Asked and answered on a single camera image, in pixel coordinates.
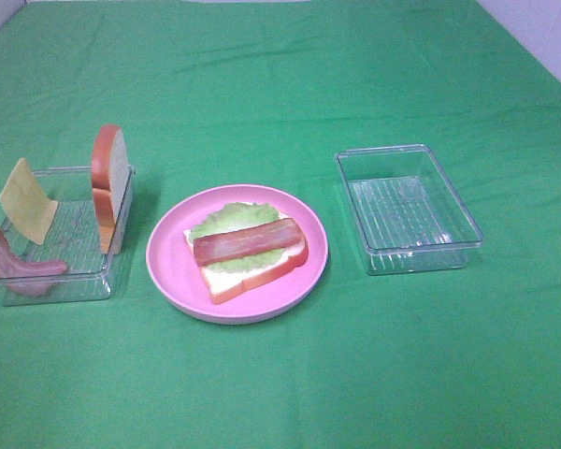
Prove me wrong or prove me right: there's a red bacon strip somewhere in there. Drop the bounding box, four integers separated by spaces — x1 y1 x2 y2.
193 218 305 267

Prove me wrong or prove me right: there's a green lettuce leaf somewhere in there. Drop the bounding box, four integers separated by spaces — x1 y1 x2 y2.
183 202 288 273

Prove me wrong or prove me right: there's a bread slice orange crust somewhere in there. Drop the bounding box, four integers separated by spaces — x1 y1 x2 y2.
183 231 309 305

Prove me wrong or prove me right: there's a pink round plate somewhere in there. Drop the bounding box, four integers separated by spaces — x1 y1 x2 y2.
146 184 329 324

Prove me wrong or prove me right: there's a clear plastic tray right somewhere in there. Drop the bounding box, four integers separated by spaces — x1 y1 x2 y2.
335 144 483 275

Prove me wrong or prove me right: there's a clear plastic tray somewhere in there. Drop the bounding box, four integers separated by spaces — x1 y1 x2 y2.
0 167 136 306
335 144 483 275

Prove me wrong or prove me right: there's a green tablecloth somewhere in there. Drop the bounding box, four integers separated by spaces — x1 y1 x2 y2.
0 1 561 448

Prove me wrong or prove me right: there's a standing bread slice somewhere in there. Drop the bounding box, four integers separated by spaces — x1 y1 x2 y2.
91 124 130 253

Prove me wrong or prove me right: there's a clear plastic tray left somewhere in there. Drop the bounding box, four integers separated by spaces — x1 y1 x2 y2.
0 167 136 306

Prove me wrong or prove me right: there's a pink bacon strip left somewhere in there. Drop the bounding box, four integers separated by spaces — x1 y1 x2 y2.
0 229 68 279

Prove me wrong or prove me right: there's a yellow cheese slice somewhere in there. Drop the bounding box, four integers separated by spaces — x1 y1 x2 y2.
0 157 59 245

